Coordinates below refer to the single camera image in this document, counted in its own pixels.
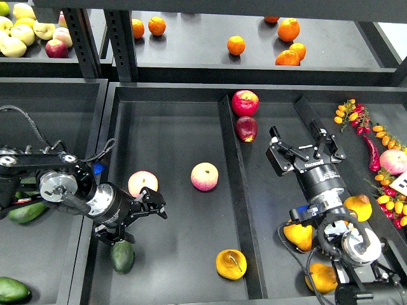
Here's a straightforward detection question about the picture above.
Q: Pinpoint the red apple on shelf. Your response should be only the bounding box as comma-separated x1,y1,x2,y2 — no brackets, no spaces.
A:
45,39,69,58

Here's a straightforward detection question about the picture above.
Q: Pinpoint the black centre bin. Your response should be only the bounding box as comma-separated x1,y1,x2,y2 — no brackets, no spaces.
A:
79,83,406,304

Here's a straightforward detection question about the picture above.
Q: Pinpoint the green avocado lower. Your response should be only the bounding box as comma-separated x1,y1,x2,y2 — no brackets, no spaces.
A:
8,202,47,224

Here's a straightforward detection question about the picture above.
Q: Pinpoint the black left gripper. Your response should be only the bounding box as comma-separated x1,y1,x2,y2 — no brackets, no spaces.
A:
85,182,168,245

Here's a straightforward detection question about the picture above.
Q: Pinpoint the pink apple centre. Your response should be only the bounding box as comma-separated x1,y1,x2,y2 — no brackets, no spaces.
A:
190,162,219,191

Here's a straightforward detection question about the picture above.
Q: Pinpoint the pink apple right bin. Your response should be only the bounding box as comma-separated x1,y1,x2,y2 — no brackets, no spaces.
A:
379,149,406,175

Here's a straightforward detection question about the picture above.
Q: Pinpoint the yellow pear bottom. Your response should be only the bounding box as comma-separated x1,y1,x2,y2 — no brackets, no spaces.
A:
309,263,338,294

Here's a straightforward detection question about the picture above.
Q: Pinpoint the orange centre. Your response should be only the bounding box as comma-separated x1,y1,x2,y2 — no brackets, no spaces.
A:
226,36,245,56

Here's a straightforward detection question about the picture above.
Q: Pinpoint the large orange right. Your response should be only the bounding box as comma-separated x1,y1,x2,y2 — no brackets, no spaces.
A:
277,18,301,42

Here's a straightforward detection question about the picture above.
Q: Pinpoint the white label card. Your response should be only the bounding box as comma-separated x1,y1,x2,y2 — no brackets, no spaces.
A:
390,172,407,196

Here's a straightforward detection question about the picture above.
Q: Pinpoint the pale yellow apple front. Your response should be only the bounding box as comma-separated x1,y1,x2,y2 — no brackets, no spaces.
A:
1,37,27,58

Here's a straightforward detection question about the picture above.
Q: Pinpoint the cherry tomato bunch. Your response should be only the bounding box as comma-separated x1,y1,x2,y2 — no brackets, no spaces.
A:
334,98,371,135
365,168,406,230

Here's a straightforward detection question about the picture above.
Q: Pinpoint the black shelf upright right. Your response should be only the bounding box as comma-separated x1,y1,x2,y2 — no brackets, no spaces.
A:
104,10,139,83

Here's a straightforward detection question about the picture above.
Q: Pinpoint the pink apple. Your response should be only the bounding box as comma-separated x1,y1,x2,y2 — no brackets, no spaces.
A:
128,170,159,197
190,162,219,191

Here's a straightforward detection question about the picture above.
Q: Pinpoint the green avocado bottom left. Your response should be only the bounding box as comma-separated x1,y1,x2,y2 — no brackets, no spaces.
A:
1,276,31,304

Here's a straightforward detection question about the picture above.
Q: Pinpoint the pale peach on shelf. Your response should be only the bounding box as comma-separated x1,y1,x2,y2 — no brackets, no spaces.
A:
53,27,73,48

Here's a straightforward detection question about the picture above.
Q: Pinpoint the red chili pepper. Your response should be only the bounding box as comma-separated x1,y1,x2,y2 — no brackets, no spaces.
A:
362,135,380,172

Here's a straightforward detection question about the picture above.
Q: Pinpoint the cherry tomato bunch lower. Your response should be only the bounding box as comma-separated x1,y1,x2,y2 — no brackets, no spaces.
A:
365,168,406,230

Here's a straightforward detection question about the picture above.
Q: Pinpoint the orange tomato bunch middle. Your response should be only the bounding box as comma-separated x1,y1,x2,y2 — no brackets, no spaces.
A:
373,125,406,154

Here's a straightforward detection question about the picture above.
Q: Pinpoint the orange lower right front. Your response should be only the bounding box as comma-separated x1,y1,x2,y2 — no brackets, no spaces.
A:
275,50,300,66

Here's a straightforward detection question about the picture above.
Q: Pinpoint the yellow pear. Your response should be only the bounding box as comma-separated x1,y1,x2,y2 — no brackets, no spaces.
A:
283,221,314,252
216,249,247,280
309,263,338,294
343,194,373,222

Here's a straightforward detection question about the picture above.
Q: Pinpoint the black shelf upright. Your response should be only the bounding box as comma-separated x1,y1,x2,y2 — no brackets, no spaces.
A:
62,8,102,79
104,10,139,83

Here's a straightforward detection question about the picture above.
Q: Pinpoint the black bin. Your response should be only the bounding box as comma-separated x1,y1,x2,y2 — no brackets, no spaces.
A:
79,83,406,304
1,78,107,304

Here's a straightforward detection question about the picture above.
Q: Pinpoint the dark red apple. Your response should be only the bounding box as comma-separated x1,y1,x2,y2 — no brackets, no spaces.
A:
235,116,258,143

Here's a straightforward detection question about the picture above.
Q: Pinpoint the orange lower right back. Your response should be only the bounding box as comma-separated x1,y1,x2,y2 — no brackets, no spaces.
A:
289,43,307,61

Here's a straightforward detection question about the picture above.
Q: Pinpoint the bright red apple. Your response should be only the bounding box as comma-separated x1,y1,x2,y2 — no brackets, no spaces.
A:
231,90,259,117

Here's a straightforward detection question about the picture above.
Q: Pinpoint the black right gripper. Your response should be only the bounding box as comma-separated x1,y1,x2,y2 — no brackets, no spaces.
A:
268,119,346,203

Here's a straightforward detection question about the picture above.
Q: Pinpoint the black shelf upright left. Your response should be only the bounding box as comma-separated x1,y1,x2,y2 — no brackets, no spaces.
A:
62,8,102,79

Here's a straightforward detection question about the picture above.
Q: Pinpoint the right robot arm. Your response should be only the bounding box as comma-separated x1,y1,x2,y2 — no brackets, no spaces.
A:
266,120,406,304

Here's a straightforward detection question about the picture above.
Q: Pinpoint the pink apple left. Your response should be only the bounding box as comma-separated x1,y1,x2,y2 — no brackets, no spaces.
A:
128,170,159,197

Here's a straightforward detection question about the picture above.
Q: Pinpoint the orange far left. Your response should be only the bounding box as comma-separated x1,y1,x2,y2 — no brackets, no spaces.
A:
132,18,145,39

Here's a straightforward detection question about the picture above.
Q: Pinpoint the green avocado middle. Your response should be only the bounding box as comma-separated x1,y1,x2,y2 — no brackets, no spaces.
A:
20,177,37,184

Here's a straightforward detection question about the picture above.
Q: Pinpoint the orange top edge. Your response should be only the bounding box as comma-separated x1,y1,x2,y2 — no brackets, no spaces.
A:
264,16,280,24

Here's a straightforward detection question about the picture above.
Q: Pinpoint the cherry tomato bunch upper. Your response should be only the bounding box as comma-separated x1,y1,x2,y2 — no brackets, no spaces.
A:
334,98,371,135

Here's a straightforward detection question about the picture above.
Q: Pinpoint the dark green avocado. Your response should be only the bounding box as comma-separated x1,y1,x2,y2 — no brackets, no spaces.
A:
110,240,135,273

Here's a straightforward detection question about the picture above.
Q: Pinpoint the black left bin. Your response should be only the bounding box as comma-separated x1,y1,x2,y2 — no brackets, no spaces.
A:
1,78,107,304

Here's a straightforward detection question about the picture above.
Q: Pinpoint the black upper shelf tray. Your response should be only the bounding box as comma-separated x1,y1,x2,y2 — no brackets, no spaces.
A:
134,12,405,86

